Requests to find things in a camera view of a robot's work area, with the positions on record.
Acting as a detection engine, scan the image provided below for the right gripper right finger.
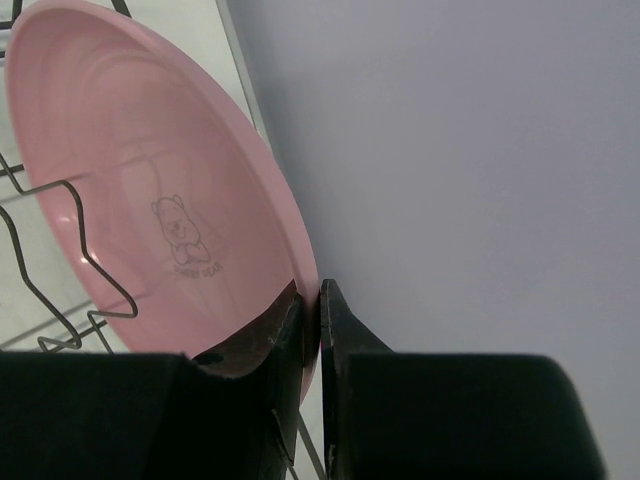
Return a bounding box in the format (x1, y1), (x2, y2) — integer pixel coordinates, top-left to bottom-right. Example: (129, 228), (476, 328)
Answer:
(319, 280), (606, 479)

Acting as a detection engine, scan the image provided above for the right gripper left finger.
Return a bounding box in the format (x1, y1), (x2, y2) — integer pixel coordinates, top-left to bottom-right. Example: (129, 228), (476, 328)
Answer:
(1, 292), (303, 479)

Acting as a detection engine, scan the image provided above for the pink plate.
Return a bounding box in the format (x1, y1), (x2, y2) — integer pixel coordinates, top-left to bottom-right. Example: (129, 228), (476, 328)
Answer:
(3, 7), (321, 404)

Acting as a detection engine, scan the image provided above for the wire dish rack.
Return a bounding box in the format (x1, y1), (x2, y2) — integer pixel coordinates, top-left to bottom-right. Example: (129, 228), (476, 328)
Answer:
(0, 0), (326, 480)

